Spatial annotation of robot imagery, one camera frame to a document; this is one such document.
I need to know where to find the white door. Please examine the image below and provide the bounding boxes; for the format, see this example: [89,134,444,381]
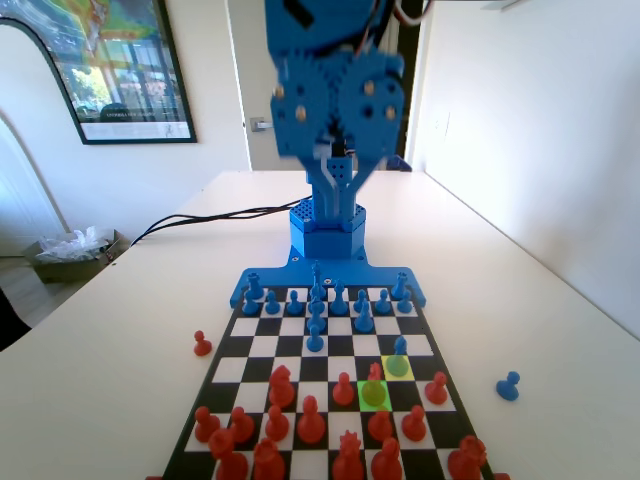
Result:
[227,0,389,172]

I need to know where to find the blue king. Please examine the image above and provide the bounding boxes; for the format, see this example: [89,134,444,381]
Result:
[309,259,325,301]

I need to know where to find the black and white chessboard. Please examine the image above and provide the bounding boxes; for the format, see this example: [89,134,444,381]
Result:
[159,284,497,480]

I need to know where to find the clear crumpled plastic bag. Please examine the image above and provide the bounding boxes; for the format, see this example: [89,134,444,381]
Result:
[37,225,115,264]

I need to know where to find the brown cardboard box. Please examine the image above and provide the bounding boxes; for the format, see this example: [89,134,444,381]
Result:
[23,228,132,285]

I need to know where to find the red rook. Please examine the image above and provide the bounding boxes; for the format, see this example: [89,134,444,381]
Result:
[446,434,488,480]
[208,428,250,480]

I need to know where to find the red queen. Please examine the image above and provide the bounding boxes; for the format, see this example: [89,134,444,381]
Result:
[330,432,365,480]

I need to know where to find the thin black power cable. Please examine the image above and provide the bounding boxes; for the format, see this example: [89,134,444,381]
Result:
[130,200,312,247]
[130,198,312,247]

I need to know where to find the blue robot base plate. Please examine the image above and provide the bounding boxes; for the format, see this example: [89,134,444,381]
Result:
[228,244,429,309]

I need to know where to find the dark framed wall poster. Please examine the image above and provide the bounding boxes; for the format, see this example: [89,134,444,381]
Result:
[0,0,199,146]

